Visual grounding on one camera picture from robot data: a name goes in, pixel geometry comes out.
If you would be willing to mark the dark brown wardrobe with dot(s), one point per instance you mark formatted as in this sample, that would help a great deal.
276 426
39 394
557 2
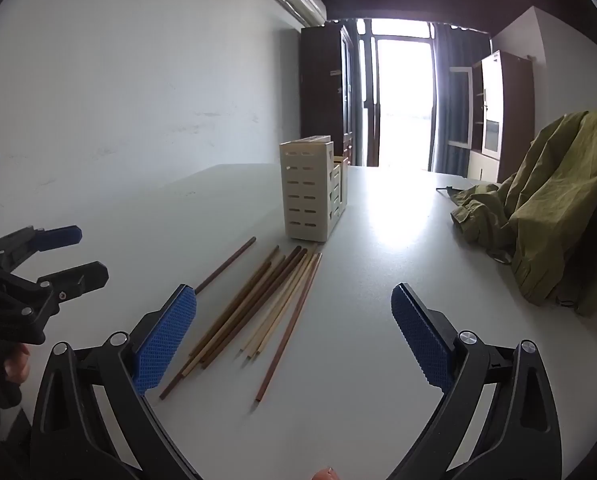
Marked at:
323 100

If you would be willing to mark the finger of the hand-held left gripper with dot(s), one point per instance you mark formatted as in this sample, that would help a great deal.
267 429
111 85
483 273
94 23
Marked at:
61 236
81 277

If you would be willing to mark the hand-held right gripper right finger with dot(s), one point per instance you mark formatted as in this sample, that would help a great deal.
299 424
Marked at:
421 340

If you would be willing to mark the cream slotted plastic utensil holder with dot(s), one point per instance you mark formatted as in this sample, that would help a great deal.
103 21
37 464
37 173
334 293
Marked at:
303 195

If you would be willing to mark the dark brown wooden chopstick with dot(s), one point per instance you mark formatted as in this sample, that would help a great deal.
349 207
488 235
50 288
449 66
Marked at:
226 265

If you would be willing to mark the person's left hand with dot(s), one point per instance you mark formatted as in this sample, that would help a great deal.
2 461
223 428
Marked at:
17 370

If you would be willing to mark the olive green jacket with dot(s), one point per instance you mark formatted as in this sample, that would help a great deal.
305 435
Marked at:
558 210

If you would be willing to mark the grey curtain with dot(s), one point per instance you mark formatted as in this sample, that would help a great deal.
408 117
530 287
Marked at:
466 45

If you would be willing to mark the person's right hand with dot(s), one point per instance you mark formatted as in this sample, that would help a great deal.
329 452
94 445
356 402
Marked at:
326 474

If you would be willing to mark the bunch of wooden chopsticks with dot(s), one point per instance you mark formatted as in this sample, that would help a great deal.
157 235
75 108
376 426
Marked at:
273 290

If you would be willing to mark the brown and white cabinet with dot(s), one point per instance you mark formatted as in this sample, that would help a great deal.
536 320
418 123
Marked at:
516 105

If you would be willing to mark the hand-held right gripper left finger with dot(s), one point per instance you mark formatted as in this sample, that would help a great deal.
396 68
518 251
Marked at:
166 340

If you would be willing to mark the glass balcony door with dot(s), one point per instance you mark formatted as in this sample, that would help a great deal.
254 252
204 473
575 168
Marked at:
403 100

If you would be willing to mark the white wall air conditioner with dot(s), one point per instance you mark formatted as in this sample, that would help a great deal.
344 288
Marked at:
306 2

